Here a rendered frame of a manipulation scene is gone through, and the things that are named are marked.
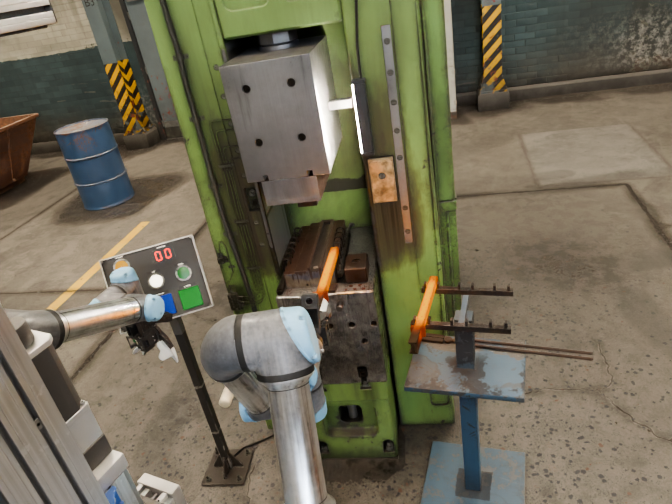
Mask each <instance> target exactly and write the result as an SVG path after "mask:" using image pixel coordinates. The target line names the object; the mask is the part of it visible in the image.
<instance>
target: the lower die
mask: <svg viewBox="0 0 672 504"><path fill-rule="evenodd" d="M328 221H331V222H330V226H329V230H328V234H327V237H326V241H325V245H324V248H323V252H322V256H321V259H320V263H319V267H318V269H319V270H318V271H310V265H311V262H312V258H313V255H314V251H315V248H316V245H317V241H318V238H319V235H320V231H321V228H322V224H323V222H328ZM337 227H343V228H344V229H345V233H346V226H345V220H336V221H334V219H329V220H322V221H321V222H320V223H311V224H310V226H301V229H302V233H301V230H300V232H299V233H300V235H301V237H299V235H298V237H297V238H298V239H299V243H298V241H297V240H296V242H295V243H296V244H297V247H296V246H295V245H294V249H295V253H294V251H292V253H291V254H292V255H293V258H292V256H290V260H291V264H290V262H289V261H288V264H287V267H286V269H285V272H284V279H285V283H286V287H287V289H290V288H303V287H315V286H318V285H319V282H320V279H321V276H322V273H323V270H324V267H325V263H326V260H327V257H328V254H329V251H330V248H331V247H332V244H333V243H334V242H340V243H341V245H342V242H341V239H340V238H336V239H335V241H334V238H335V237H337V236H339V237H341V238H342V239H343V236H342V234H341V233H337V234H336V236H335V233H336V232H338V231H340V232H342V233H343V234H344V231H343V229H342V228H339V229H338V230H337V231H336V229H337ZM336 273H337V263H336V265H335V268H334V272H333V275H332V279H331V282H330V284H337V282H338V277H337V275H336ZM306 284H309V286H306Z"/></svg>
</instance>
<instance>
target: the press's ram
mask: <svg viewBox="0 0 672 504"><path fill-rule="evenodd" d="M259 46H260V45H258V46H252V47H250V48H248V49H247V50H245V51H243V52H242V53H240V54H239V55H237V56H236V57H234V58H232V59H231V60H229V61H228V62H226V63H225V64H223V65H221V66H220V67H219V71H220V75H221V79H222V83H223V87H224V91H225V95H226V99H227V103H228V107H229V111H230V115H231V119H232V123H233V126H234V130H235V134H236V138H237V142H238V146H239V150H240V154H241V158H242V162H243V166H244V170H245V174H246V178H247V182H248V183H253V182H261V181H265V179H266V178H267V176H268V179H269V181H270V180H279V179H288V178H296V177H305V176H309V174H310V171H311V170H312V172H313V176H314V175H323V174H330V173H331V170H332V167H333V164H334V161H335V158H336V155H337V151H338V148H339V145H340V142H341V139H342V131H341V125H340V118H339V112H338V109H345V108H352V106H353V100H352V97H346V98H339V99H336V93H335V87H334V81H333V74H332V68H331V62H330V55H329V49H328V43H327V37H326V35H320V36H314V37H308V38H302V39H299V44H298V45H296V46H293V47H290V48H286V49H281V50H275V51H267V52H261V51H260V50H259Z"/></svg>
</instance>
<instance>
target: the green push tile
mask: <svg viewBox="0 0 672 504"><path fill-rule="evenodd" d="M178 293H179V297H180V300H181V303H182V307H183V310H187V309H190V308H194V307H197V306H200V305H203V304H204V302H203V299H202V296H201V292H200V289H199V286H198V285H196V286H192V287H189V288H186V289H182V290H179V291H178Z"/></svg>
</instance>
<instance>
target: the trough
mask: <svg viewBox="0 0 672 504"><path fill-rule="evenodd" d="M330 222H331V221H328V222H323V224H322V228H321V231H320V235H319V238H318V241H317V245H316V248H315V251H314V255H313V258H312V262H311V265H310V271H318V270H319V269H318V268H316V269H314V268H313V267H314V266H318V267H319V263H320V259H321V256H322V252H323V248H324V245H325V241H326V237H327V234H328V230H329V226H330Z"/></svg>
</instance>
